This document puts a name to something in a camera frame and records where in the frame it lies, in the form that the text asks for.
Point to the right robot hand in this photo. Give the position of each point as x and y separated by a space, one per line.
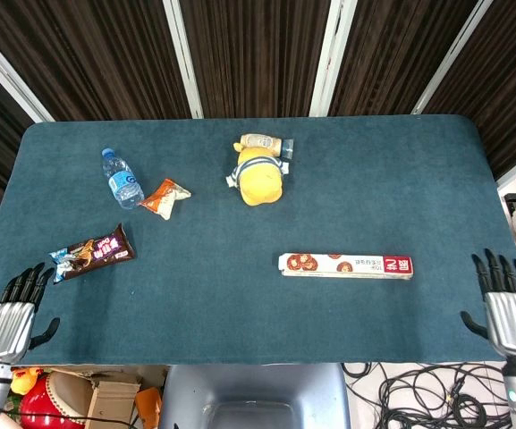
505 313

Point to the grey plastic chair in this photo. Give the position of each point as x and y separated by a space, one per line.
254 397

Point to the clear water bottle blue label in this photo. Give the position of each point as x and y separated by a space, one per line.
122 179

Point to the yellow duck toy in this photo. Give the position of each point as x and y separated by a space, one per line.
24 379

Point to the beige drink bottle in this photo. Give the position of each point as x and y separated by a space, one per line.
266 144

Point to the long white red box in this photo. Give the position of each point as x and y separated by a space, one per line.
347 266

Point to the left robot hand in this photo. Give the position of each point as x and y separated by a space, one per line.
14 319

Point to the yellow plush toy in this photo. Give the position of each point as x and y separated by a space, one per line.
259 175

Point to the brown chocolate snack packet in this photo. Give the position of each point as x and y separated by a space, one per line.
92 253

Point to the orange white snack packet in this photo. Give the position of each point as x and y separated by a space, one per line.
164 198

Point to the teal table cloth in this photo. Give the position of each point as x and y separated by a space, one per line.
257 313

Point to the red round drum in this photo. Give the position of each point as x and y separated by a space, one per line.
49 402

